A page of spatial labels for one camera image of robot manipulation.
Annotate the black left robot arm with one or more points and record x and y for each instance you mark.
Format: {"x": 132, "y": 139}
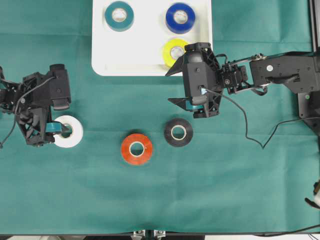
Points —
{"x": 31, "y": 103}

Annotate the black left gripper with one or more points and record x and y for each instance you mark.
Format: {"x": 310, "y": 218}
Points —
{"x": 31, "y": 102}

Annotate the white tape roll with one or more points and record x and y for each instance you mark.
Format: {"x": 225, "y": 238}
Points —
{"x": 77, "y": 132}

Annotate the green table cloth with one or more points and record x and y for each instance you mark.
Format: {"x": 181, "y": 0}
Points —
{"x": 248, "y": 169}

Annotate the white plastic case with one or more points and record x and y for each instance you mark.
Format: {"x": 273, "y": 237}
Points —
{"x": 138, "y": 50}

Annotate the blue tape roll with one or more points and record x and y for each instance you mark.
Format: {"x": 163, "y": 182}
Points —
{"x": 180, "y": 18}

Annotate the yellow tape roll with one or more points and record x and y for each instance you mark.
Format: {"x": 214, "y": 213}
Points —
{"x": 172, "y": 50}

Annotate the aluminium frame rail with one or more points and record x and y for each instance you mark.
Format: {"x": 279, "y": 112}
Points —
{"x": 314, "y": 11}

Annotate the teal tape roll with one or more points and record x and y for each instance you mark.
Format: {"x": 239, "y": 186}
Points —
{"x": 119, "y": 16}

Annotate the black tape roll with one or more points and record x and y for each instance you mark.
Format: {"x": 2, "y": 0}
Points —
{"x": 178, "y": 132}

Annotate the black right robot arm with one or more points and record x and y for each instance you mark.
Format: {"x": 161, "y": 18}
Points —
{"x": 299, "y": 71}

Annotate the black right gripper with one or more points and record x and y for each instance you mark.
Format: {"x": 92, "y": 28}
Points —
{"x": 205, "y": 77}

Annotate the metal table clamp bracket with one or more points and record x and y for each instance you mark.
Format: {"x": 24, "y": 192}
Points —
{"x": 148, "y": 234}

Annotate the white black object at edge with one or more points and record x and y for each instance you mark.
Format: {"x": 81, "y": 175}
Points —
{"x": 315, "y": 203}

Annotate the red tape roll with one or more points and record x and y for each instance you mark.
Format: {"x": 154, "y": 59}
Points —
{"x": 136, "y": 149}

